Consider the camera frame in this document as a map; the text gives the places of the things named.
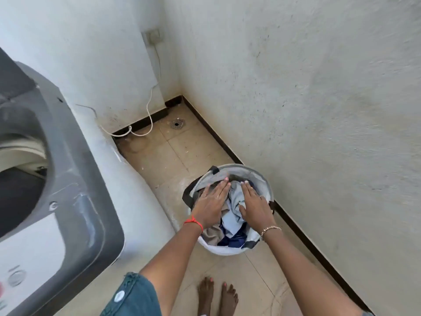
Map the person's left hand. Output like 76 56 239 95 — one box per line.
185 178 232 231

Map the beige garment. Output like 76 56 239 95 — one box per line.
200 223 225 243

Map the red thread bracelet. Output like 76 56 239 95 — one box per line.
184 216 204 235

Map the light blue garment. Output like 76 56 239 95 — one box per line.
220 180 256 236

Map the gold bead bracelet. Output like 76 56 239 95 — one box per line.
260 226 283 241

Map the white grey top-load washing machine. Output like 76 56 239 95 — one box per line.
0 46 176 316

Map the person's left forearm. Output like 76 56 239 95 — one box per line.
139 222 204 316

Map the teal garment with white button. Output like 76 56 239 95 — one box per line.
99 272 162 316

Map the person's left foot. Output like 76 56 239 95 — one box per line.
197 276 215 316

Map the person's right foot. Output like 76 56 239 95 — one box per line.
219 282 239 316

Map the dark blue garment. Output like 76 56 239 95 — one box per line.
217 223 249 248

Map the white wall socket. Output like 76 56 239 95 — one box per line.
144 28 164 45

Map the person's right hand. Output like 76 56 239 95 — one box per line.
238 181 279 236

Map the person's foot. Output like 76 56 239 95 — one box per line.
197 276 215 316
219 282 239 316

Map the white power cable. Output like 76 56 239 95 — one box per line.
98 43 162 138

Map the white round laundry basket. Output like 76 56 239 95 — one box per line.
182 164 275 257

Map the person's right forearm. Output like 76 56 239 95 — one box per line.
261 230 366 316

